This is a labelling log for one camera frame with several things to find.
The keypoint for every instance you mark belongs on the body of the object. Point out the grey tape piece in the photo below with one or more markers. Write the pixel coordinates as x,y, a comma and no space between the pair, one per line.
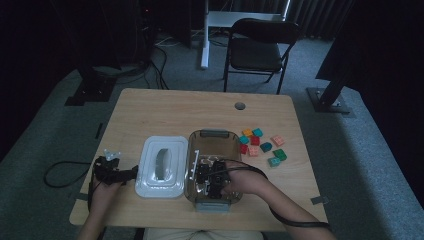
319,200
81,196

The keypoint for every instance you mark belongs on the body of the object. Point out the dark blue toy block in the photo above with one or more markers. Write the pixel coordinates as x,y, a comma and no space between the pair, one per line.
266,147

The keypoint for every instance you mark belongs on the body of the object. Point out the white box lid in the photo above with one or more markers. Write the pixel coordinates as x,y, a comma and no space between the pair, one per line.
148,166

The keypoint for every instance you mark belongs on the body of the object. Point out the red toy block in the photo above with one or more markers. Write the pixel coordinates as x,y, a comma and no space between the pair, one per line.
244,148
255,140

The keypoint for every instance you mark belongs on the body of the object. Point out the grey table grommet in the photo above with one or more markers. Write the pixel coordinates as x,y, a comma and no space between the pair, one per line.
239,106

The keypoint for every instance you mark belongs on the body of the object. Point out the pink toy block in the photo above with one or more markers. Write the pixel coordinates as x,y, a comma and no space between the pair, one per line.
277,140
253,151

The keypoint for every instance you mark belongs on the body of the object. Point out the black computer tower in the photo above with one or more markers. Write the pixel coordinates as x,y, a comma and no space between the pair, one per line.
146,30

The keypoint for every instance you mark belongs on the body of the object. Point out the orange toy block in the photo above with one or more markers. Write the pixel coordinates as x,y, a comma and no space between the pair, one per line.
247,132

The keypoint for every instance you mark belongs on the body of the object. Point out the person's right hand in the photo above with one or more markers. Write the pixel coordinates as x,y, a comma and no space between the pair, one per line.
248,181

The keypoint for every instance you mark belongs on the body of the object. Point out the person's left hand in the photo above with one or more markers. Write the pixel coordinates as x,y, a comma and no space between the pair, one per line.
103,198

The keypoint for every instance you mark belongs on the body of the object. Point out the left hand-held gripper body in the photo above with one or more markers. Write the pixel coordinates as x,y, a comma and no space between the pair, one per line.
106,170

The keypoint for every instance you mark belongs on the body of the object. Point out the person's beige trousers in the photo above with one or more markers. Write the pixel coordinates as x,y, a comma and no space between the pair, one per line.
203,235

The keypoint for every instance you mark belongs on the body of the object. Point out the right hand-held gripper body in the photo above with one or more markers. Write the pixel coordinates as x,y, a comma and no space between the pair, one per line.
213,176

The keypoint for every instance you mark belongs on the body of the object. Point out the teal toy block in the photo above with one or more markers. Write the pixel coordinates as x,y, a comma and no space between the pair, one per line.
244,140
257,132

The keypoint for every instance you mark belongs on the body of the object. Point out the black metal stand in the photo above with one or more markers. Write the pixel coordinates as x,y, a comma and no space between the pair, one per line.
328,103
91,90

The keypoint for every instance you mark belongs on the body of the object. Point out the black tape strip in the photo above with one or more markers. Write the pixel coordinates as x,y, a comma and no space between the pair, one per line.
99,130

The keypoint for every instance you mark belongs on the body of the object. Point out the black folding chair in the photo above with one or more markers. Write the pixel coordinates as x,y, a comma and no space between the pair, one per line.
256,55

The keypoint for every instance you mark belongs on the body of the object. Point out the clear grey storage box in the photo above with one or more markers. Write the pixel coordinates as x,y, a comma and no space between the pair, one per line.
213,146

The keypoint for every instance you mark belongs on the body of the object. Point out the dark curtain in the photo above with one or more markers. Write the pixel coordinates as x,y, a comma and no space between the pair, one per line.
316,20

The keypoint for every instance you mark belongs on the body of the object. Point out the light green toy block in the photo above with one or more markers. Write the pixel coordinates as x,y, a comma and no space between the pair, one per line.
274,161

